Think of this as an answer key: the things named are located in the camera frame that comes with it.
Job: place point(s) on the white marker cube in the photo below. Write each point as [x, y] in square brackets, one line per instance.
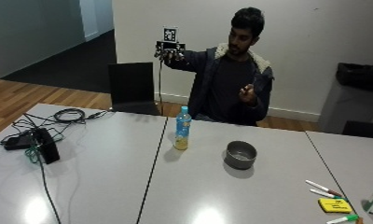
[171, 34]

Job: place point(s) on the grey metal bowl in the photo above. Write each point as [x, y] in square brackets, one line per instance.
[240, 154]

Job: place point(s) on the grey bin with black bag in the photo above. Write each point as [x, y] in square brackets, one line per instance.
[352, 96]

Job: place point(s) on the black power adapter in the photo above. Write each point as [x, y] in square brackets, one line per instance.
[16, 142]

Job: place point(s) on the black electronic box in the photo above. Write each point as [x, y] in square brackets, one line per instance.
[46, 145]

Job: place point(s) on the yellow sticky note pad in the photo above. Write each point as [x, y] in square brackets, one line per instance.
[334, 205]

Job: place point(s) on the white marker with green cap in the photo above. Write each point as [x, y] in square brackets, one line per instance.
[325, 193]

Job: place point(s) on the white marker with red cap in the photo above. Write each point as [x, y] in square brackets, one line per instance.
[322, 188]

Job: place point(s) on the plastic bottle with blue label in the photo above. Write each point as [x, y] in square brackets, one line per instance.
[183, 128]

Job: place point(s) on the black chair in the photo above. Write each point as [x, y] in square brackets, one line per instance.
[132, 88]

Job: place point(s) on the the person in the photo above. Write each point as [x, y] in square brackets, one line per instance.
[233, 73]

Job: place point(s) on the dark chair back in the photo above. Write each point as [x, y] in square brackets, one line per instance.
[364, 129]

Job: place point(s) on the white green marker pen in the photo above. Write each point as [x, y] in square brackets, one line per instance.
[342, 219]

